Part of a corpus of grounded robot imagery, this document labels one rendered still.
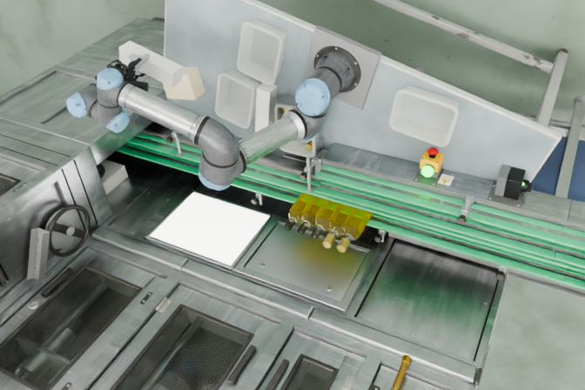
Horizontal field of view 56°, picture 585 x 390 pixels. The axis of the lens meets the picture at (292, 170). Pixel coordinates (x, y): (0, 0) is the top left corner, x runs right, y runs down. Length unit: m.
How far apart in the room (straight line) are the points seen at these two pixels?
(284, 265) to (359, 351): 0.45
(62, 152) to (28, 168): 0.14
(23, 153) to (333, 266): 1.31
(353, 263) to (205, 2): 1.17
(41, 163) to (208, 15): 0.87
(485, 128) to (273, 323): 1.01
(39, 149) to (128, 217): 0.47
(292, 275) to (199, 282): 0.35
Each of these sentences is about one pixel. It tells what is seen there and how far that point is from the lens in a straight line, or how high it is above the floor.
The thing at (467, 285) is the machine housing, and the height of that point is 1.00.
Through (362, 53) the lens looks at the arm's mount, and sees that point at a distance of 2.01.
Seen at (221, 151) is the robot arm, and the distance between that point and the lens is 1.69.
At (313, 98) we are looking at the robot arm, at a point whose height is 0.99.
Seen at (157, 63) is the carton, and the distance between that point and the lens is 2.09.
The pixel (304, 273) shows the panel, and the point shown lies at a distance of 2.13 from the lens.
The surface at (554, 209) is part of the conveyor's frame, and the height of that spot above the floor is 0.83.
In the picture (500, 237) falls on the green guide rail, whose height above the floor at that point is 0.94.
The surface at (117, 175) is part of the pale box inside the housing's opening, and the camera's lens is 2.73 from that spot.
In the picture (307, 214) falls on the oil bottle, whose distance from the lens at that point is 2.13.
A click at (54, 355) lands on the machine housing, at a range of 2.18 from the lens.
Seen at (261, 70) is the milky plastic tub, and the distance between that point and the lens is 2.25.
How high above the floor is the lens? 2.47
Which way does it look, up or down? 44 degrees down
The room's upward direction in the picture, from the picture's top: 140 degrees counter-clockwise
